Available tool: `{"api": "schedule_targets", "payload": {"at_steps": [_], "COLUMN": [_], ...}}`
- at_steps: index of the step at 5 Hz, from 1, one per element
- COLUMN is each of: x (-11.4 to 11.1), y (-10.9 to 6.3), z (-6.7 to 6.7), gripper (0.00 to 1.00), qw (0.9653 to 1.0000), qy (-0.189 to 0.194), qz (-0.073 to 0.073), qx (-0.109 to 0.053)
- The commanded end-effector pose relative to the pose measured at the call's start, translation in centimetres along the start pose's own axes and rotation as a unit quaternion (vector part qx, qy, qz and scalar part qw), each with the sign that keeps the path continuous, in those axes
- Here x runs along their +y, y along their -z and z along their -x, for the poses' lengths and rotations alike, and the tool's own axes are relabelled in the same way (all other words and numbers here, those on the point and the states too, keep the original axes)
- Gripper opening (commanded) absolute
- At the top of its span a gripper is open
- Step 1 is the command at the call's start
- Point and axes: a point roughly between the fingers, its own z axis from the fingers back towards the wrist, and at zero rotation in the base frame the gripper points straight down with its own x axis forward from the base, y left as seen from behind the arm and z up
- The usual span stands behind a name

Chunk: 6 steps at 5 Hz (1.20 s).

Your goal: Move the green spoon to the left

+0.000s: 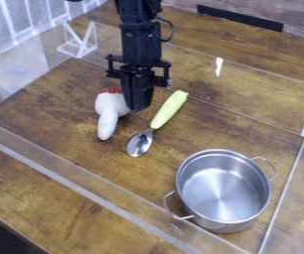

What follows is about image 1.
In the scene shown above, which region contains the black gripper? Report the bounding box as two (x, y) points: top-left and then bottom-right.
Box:
(105, 22), (174, 112)

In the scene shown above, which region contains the white toy mushroom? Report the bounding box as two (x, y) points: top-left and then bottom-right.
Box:
(94, 87), (130, 140)

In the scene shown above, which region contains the green handled metal spoon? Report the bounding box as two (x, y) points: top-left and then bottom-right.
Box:
(127, 90), (189, 157)

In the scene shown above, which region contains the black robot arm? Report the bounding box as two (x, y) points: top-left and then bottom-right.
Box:
(107, 0), (174, 111)

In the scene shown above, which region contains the stainless steel pot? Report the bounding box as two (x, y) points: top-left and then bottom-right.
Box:
(164, 149), (277, 233)

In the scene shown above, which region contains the black strip on wall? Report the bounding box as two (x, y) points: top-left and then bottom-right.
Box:
(197, 4), (284, 32)

